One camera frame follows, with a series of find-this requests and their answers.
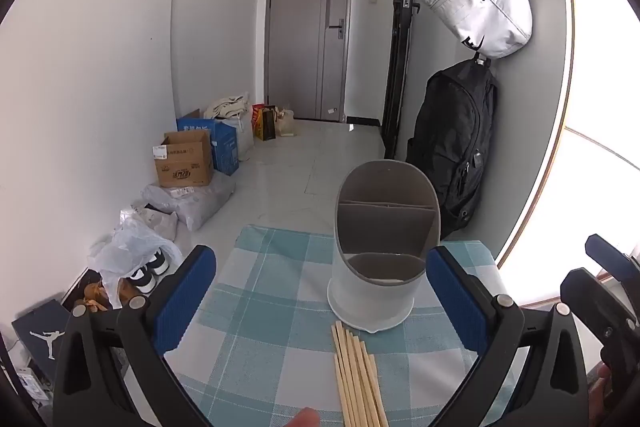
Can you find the white parcel bag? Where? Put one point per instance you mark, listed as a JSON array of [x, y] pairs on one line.
[[155, 222]]

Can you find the brown shoes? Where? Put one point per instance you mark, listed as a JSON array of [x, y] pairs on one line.
[[95, 294]]

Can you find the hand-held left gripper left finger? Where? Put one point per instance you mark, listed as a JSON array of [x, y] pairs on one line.
[[184, 302]]

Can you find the grey entrance door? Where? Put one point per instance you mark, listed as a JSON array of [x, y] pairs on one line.
[[300, 32]]

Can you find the black open door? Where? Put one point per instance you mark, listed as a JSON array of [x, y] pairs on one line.
[[400, 57]]

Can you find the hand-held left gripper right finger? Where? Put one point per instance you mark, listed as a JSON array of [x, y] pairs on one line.
[[457, 302]]

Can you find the brown cardboard box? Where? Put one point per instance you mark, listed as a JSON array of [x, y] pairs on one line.
[[185, 162]]

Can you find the black white sneaker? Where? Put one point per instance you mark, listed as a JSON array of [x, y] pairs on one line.
[[159, 262], [142, 279]]

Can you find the teal plaid tablecloth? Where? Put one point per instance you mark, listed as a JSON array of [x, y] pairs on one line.
[[270, 307]]

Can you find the dark blue shoe box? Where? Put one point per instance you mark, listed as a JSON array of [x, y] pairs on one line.
[[40, 337]]

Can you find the black backpack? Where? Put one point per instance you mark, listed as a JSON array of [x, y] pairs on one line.
[[450, 137]]

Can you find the beige canvas bag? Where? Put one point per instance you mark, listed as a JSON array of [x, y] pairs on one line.
[[227, 106]]

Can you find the black paper bag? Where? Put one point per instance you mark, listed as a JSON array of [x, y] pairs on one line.
[[267, 124]]

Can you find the white grey utensil holder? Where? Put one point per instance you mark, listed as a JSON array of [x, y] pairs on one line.
[[370, 302]]

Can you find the grey parcel bag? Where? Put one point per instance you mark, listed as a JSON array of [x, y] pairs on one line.
[[200, 202]]

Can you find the person's right hand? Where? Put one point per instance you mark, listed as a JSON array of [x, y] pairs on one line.
[[597, 389]]

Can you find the white crumpled plastic bag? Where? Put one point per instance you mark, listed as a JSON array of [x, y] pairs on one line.
[[125, 252]]

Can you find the red yellow bag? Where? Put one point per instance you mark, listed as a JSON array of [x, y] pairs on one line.
[[256, 117]]

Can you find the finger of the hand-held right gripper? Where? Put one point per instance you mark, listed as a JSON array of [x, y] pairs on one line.
[[590, 297], [605, 253]]

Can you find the beige tote bag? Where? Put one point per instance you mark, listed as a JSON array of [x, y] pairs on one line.
[[286, 122]]

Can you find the blue cardboard box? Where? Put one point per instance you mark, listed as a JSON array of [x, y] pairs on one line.
[[226, 152]]

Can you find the bundle of wooden chopsticks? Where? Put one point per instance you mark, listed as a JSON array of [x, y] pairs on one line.
[[355, 382]]

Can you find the person's left hand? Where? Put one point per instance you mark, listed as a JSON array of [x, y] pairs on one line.
[[306, 419]]

